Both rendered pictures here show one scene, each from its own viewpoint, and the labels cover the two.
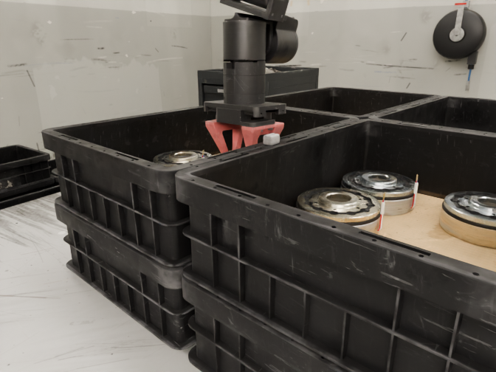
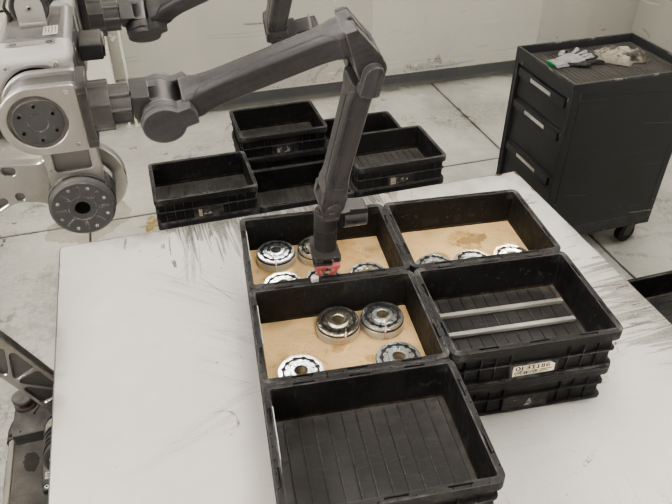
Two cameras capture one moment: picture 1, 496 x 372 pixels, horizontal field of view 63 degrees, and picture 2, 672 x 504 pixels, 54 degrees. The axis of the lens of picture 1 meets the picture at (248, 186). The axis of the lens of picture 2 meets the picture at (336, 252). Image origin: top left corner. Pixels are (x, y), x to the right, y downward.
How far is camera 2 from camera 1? 1.28 m
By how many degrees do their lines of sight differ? 37
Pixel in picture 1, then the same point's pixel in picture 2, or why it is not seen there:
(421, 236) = (362, 355)
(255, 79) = (323, 241)
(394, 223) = (364, 342)
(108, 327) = (243, 326)
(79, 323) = (234, 318)
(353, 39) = not seen: outside the picture
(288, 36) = (357, 217)
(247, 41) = (319, 224)
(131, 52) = not seen: outside the picture
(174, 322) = not seen: hidden behind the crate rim
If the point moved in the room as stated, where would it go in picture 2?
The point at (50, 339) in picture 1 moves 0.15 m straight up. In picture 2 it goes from (220, 321) to (214, 278)
